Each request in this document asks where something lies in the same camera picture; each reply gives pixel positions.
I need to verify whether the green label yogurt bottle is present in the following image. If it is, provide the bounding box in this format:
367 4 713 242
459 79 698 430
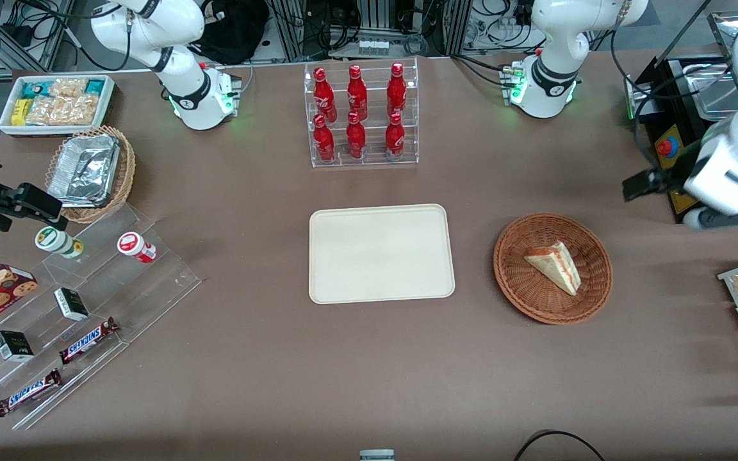
35 226 85 260

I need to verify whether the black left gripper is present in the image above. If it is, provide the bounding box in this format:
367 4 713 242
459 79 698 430
622 168 738 232

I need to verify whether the black food warmer machine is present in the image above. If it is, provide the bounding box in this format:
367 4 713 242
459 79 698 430
624 10 738 225

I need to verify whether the clear acrylic bottle rack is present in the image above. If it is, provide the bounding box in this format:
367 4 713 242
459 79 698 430
304 58 420 168

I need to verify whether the small light wicker basket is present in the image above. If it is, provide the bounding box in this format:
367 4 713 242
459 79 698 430
44 125 136 224

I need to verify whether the red cola bottle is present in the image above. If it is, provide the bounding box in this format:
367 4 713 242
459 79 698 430
385 112 406 158
346 111 367 159
387 62 407 117
347 65 368 121
313 67 338 122
313 115 336 163

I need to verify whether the triangular sandwich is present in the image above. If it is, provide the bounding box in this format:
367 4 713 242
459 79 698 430
524 241 582 296

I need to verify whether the steel warmer pan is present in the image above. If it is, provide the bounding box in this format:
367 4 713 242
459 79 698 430
686 63 738 121

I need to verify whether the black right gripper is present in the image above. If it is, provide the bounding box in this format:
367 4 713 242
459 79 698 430
0 184 62 243

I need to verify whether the white rectangular snack box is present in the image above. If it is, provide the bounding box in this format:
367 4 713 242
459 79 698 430
0 74 116 137

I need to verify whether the beige plastic tray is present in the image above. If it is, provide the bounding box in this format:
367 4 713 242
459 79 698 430
309 204 456 305

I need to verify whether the black looped cable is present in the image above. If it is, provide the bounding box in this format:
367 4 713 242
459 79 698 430
513 430 607 461

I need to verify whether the small black carton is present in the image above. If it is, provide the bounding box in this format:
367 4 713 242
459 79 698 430
54 287 90 322
0 330 35 362

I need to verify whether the large brown wicker basket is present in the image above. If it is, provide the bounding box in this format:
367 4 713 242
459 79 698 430
493 213 614 325

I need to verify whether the black bag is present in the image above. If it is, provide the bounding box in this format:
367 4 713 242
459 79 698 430
193 0 270 65

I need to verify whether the red label yogurt bottle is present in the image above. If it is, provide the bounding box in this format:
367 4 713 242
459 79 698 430
117 232 158 264

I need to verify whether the aluminium foil container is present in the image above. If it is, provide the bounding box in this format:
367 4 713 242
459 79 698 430
47 134 121 208

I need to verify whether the clear acrylic stepped display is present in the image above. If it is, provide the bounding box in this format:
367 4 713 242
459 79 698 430
0 204 202 431

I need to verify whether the aluminium frame rack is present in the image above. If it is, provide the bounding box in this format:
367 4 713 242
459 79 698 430
270 0 472 61

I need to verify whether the snickers chocolate bar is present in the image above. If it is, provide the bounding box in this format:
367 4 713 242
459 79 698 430
0 368 63 418
59 317 120 366

